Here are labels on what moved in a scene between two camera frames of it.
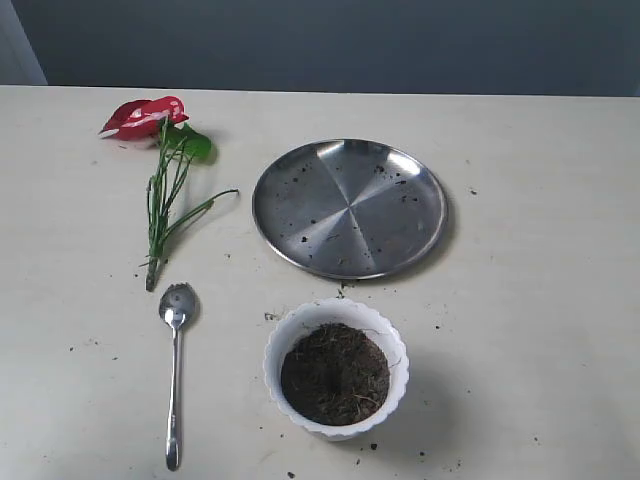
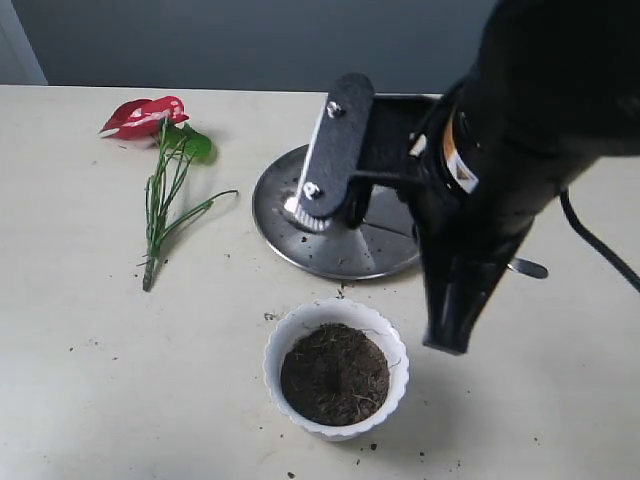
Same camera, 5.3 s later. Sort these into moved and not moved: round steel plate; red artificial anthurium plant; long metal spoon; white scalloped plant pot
Moved: long metal spoon
Not moved: white scalloped plant pot; round steel plate; red artificial anthurium plant
